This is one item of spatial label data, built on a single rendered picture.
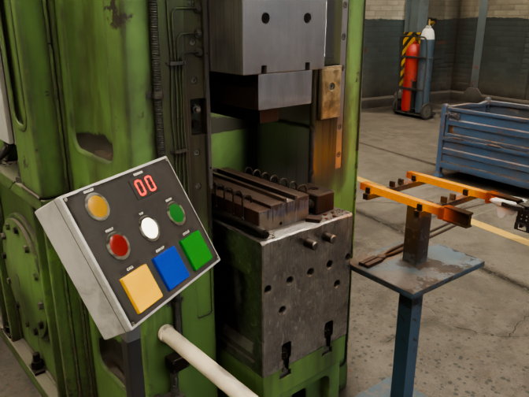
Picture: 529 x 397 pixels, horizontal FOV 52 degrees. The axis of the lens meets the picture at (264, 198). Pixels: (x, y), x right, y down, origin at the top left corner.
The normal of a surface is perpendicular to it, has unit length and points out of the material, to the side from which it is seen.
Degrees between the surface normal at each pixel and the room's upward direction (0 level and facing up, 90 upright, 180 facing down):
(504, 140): 89
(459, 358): 0
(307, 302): 90
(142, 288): 60
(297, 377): 90
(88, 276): 90
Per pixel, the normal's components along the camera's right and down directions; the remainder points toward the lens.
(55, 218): -0.42, 0.29
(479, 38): -0.86, 0.16
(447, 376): 0.00, -0.95
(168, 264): 0.79, -0.36
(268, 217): 0.65, 0.25
